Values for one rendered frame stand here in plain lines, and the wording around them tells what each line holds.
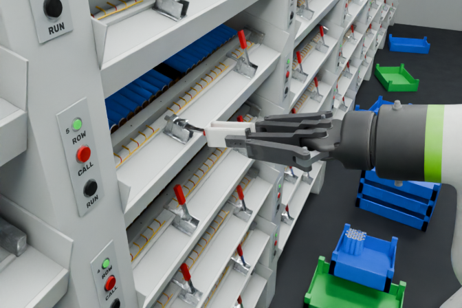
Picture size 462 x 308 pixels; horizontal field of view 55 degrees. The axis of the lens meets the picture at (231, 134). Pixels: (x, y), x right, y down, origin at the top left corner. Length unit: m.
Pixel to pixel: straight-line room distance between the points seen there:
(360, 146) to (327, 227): 1.40
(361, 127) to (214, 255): 0.56
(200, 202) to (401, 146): 0.44
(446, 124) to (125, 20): 0.39
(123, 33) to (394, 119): 0.33
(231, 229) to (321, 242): 0.85
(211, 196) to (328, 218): 1.17
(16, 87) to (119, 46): 0.15
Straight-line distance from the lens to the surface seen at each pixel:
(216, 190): 0.88
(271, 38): 1.03
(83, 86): 0.45
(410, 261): 1.89
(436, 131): 0.53
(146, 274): 0.73
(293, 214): 1.70
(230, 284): 1.20
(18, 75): 0.39
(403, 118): 0.54
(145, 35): 0.55
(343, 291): 1.71
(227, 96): 0.81
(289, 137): 0.58
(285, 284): 1.70
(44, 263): 0.52
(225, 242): 1.04
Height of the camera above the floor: 1.29
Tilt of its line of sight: 31 degrees down
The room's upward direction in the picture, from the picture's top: straight up
